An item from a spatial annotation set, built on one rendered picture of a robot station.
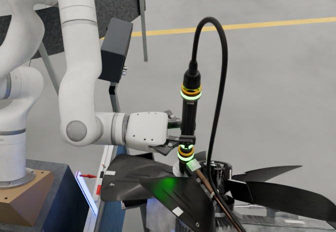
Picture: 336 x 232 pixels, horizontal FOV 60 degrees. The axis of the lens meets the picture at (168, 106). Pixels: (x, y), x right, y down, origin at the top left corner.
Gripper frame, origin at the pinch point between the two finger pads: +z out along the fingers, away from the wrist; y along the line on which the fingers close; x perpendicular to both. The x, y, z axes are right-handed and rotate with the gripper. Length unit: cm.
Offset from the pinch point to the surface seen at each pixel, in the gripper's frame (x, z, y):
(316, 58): -147, 140, -216
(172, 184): -7.7, -3.1, 10.4
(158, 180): -5.3, -6.6, 11.0
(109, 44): -21, -36, -62
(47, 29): -66, -107, -137
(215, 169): -19.6, 9.2, -1.0
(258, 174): -34.1, 26.1, -8.3
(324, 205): -11.3, 34.6, 11.8
